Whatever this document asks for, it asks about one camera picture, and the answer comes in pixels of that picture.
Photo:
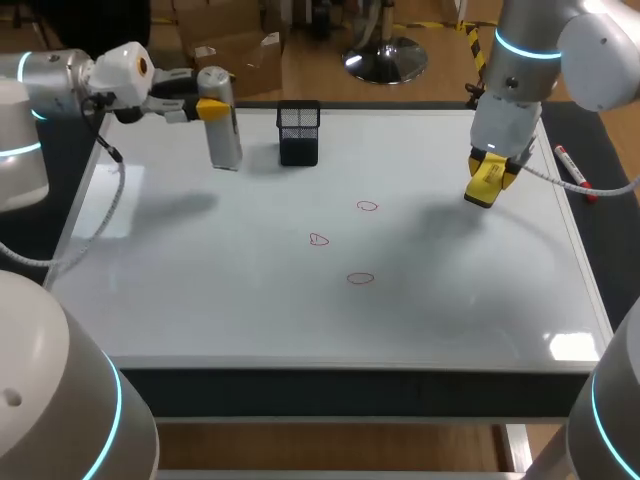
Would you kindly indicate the black mesh cup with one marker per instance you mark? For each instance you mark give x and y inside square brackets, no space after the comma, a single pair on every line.
[299,135]

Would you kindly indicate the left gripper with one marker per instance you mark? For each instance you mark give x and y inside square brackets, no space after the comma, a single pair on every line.
[122,75]

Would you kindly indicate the chrome chair base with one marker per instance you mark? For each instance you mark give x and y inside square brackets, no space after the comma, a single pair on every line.
[385,59]

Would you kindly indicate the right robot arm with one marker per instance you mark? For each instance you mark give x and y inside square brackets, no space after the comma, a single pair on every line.
[595,55]

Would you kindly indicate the red marker pen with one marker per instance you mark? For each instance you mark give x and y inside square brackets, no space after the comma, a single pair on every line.
[575,172]

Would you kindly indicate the large whiteboard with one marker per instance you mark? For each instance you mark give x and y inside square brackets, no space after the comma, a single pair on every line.
[250,300]

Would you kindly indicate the cardboard box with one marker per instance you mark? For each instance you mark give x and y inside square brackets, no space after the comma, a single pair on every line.
[235,55]

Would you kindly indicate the yellow eraser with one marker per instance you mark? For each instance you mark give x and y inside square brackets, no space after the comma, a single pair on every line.
[486,181]

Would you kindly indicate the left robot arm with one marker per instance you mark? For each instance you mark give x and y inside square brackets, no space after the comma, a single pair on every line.
[55,380]

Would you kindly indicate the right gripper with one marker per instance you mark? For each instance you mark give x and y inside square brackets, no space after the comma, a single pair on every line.
[505,125]

